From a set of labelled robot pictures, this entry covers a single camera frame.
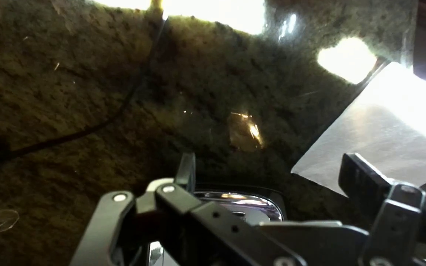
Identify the white paper napkin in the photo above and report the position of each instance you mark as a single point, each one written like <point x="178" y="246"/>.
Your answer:
<point x="400" y="127"/>

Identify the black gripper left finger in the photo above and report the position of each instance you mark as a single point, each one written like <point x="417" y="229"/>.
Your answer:
<point x="110" y="226"/>

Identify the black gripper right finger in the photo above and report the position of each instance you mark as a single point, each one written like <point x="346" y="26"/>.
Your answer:
<point x="366" y="181"/>

